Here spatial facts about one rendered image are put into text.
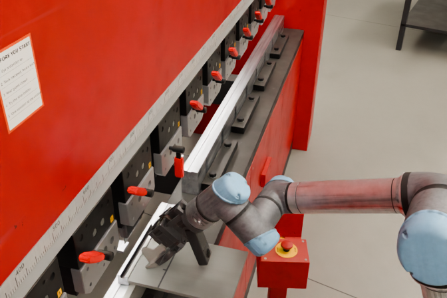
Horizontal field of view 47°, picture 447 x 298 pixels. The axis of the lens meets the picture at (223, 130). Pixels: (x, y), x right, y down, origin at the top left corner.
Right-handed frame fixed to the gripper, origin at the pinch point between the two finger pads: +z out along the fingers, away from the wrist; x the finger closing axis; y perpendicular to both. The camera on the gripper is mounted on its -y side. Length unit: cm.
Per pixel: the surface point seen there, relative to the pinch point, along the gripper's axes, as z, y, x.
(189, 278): -6.1, -8.2, 3.5
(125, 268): 5.0, 4.3, 4.5
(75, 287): -13.1, 15.3, 29.4
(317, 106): 65, -79, -283
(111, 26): -48, 43, 7
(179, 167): -14.9, 10.6, -15.2
